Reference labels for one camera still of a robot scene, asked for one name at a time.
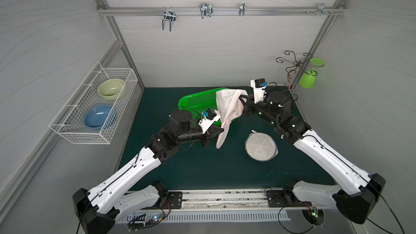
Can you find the round white mesh bag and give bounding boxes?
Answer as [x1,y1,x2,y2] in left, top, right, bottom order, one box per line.
[216,89,248,149]

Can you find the white mesh laundry bag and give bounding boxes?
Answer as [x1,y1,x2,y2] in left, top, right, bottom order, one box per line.
[245,130,278,162]

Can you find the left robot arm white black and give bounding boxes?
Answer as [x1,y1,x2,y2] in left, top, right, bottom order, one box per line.
[73,108,224,234]

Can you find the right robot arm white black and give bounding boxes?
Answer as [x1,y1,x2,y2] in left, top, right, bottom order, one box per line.
[238,90,386,224]

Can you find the green plastic wine glass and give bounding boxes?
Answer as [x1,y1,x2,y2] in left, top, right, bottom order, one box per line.
[299,58,325,88]

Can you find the metal cup holder stand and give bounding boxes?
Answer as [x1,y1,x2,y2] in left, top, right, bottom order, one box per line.
[275,50,313,91]

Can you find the metal clip hook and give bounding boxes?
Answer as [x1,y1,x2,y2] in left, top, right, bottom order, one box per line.
[239,3,245,16]

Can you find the metal double hook middle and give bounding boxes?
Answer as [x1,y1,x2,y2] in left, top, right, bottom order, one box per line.
[199,3,213,19]

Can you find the metal double hook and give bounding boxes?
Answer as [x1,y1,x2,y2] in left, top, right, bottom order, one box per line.
[199,3,213,19]
[162,10,176,31]

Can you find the light green ceramic bowl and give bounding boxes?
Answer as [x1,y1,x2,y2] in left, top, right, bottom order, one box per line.
[97,78,125,101]

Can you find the blue ceramic bowl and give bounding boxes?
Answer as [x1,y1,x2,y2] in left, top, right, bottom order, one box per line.
[83,105,118,131]

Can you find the metal double hook left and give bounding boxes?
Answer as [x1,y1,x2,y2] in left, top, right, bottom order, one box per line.
[162,10,176,31]

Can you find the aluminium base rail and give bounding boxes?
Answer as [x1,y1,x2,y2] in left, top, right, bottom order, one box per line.
[90,186,358,213]

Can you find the white slotted cable duct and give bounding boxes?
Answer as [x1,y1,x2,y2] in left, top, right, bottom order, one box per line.
[99,210,291,224]

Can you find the white wire wall basket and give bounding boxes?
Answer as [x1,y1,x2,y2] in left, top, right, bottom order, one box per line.
[49,62,138,145]

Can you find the metal bracket hook right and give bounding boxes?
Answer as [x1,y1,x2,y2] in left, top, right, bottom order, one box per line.
[305,4,335,16]

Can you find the black cable bundle left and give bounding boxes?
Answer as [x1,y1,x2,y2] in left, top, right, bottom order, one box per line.
[127,198,172,231]

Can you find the aluminium top rail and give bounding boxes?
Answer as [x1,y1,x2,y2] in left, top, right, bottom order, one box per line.
[95,0,347,17]

